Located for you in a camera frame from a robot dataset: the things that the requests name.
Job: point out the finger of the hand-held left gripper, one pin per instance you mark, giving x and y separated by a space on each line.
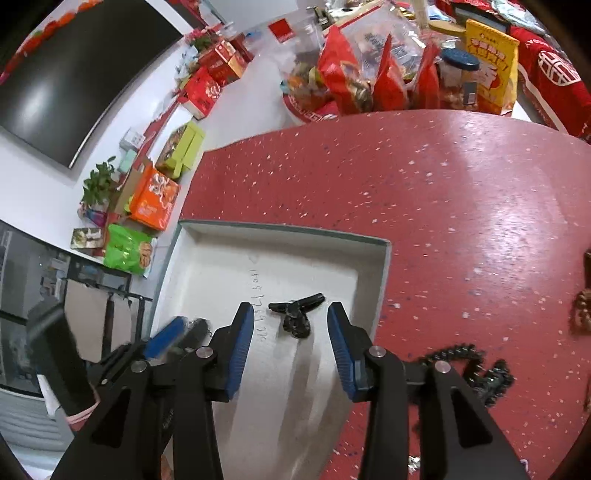
197 328
164 339

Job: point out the clear plastic bag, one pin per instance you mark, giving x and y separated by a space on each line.
364 27

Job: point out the lime green gift box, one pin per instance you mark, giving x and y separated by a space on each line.
184 147

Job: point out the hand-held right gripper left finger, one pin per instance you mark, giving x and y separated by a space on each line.
242 350

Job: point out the white cardboard tray box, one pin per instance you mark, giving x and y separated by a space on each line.
277 258

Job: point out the red snack bag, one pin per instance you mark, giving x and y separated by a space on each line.
341 74
427 83
390 83

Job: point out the green snack bag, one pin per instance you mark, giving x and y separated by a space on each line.
124 249

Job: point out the potted green plant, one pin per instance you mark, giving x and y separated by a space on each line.
97 184

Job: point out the small white box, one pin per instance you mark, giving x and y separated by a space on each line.
131 140

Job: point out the black beaded hair clip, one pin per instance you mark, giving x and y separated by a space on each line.
496 383

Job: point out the black bow hair clip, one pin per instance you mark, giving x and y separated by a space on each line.
295 323

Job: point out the red round tin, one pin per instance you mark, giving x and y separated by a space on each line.
309 110

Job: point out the large red gift box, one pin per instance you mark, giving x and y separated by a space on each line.
203 92

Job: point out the yellow snack bag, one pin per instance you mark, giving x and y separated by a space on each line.
491 69

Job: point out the black wall television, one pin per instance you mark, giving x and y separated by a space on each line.
69 83

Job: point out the clear plastic snack jar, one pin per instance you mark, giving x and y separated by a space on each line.
308 39

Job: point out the black metal cart frame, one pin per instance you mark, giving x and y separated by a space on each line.
111 318

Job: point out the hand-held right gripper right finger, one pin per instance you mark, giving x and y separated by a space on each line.
341 355

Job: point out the mint green box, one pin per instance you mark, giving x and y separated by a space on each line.
127 162

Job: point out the red and orange gift box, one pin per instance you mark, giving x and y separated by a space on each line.
221 60

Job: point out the small photo print box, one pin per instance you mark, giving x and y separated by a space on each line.
87 237

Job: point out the brown cardboard box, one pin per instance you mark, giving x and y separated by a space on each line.
125 184

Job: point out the jar with blue lid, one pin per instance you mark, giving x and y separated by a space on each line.
457 87

